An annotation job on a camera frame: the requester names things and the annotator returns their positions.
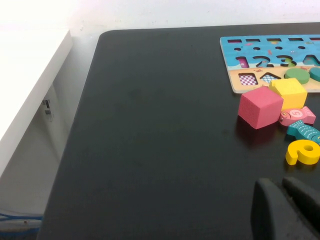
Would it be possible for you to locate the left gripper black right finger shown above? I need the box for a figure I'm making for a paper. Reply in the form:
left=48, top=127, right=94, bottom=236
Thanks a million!
left=282, top=176, right=320, bottom=227

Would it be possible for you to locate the blue wooden number puzzle board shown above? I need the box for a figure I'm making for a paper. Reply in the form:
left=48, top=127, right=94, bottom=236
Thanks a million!
left=219, top=35, right=320, bottom=95

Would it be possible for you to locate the yellow foam cube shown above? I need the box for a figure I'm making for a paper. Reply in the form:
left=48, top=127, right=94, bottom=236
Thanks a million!
left=268, top=77, right=308, bottom=112

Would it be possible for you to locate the pink wooden fish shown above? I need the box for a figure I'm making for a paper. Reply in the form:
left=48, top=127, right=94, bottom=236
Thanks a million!
left=279, top=105, right=317, bottom=125

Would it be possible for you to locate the blue cable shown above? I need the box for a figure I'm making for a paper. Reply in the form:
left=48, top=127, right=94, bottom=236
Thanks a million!
left=0, top=212, right=43, bottom=230

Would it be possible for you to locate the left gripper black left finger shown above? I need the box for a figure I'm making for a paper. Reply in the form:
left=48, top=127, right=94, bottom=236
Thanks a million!
left=250, top=178, right=319, bottom=240

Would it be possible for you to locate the white cabinet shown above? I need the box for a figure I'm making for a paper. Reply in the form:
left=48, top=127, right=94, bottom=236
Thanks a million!
left=0, top=29, right=74, bottom=226

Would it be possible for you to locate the teal wooden heart piece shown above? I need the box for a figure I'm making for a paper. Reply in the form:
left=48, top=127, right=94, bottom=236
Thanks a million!
left=308, top=66, right=320, bottom=83

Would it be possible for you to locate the green wooden circle piece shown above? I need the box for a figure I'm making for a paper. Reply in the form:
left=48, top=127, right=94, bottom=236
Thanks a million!
left=284, top=66, right=310, bottom=85

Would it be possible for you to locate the yellow wooden number nine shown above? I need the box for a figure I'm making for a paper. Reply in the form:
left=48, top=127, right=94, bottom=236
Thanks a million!
left=285, top=139, right=320, bottom=166

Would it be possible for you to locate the dark pink foam cube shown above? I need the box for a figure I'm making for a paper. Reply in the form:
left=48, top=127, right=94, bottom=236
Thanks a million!
left=237, top=86, right=285, bottom=130

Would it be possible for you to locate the teal wooden fish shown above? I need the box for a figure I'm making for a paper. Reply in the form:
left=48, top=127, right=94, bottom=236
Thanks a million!
left=286, top=119, right=320, bottom=145

